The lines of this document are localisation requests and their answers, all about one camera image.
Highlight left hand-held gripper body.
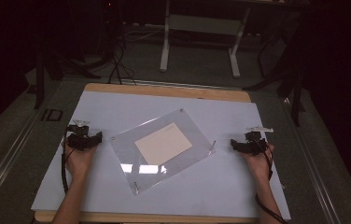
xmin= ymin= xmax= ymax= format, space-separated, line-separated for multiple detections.
xmin=65 ymin=119 xmax=96 ymax=152

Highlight metal floor rail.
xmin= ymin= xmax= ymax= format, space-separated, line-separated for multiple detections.
xmin=0 ymin=77 xmax=69 ymax=216
xmin=279 ymin=98 xmax=344 ymax=224

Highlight white table mat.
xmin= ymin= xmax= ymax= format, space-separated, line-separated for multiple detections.
xmin=31 ymin=90 xmax=292 ymax=220

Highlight white floor cable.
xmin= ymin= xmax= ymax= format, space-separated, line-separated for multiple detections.
xmin=122 ymin=28 xmax=166 ymax=44

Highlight black floor cables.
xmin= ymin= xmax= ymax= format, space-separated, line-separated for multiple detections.
xmin=107 ymin=36 xmax=138 ymax=86

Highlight person's right hand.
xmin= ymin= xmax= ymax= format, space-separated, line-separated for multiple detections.
xmin=241 ymin=143 xmax=276 ymax=185

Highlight white metal desk frame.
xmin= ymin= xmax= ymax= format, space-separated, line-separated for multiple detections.
xmin=159 ymin=0 xmax=253 ymax=79

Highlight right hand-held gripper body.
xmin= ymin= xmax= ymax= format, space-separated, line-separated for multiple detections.
xmin=241 ymin=125 xmax=274 ymax=156

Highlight clear acrylic frame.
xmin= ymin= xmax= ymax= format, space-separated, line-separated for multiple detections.
xmin=109 ymin=107 xmax=218 ymax=196

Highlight black metal stand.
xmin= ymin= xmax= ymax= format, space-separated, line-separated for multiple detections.
xmin=243 ymin=12 xmax=309 ymax=127
xmin=33 ymin=0 xmax=103 ymax=110

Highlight cream paper card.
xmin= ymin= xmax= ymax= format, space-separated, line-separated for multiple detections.
xmin=133 ymin=121 xmax=194 ymax=166

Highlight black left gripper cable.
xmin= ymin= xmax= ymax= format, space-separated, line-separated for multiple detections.
xmin=60 ymin=130 xmax=73 ymax=196

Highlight person's left hand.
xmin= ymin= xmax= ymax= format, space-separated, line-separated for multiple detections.
xmin=62 ymin=141 xmax=99 ymax=182

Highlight black floor plate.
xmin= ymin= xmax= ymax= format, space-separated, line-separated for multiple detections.
xmin=40 ymin=108 xmax=64 ymax=122

